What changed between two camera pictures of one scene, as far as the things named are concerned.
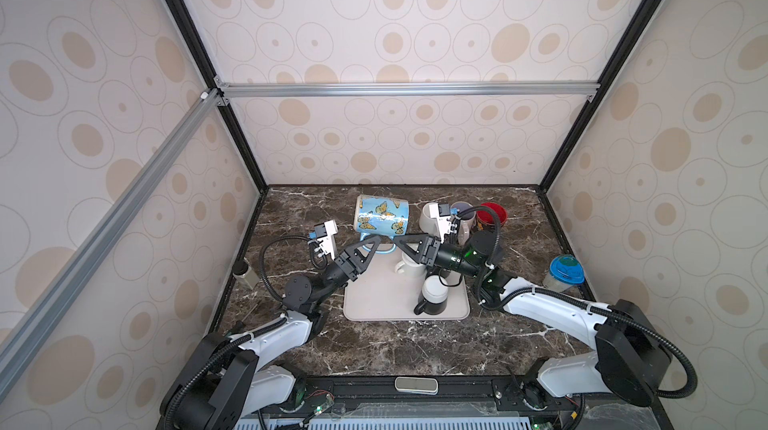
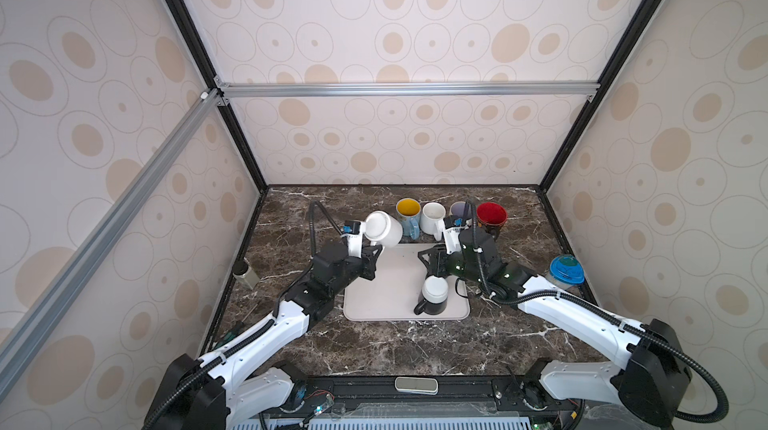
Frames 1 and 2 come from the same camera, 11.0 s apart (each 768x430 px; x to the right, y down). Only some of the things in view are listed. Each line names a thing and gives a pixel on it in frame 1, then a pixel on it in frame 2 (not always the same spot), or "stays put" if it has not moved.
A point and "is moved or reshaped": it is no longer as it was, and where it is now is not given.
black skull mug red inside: [486, 220] stays put
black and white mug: [435, 291] stays put
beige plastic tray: [382, 294] stays put
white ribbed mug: [429, 218] stays put
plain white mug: [410, 268] to [383, 229]
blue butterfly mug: [380, 216] is moved or reshaped
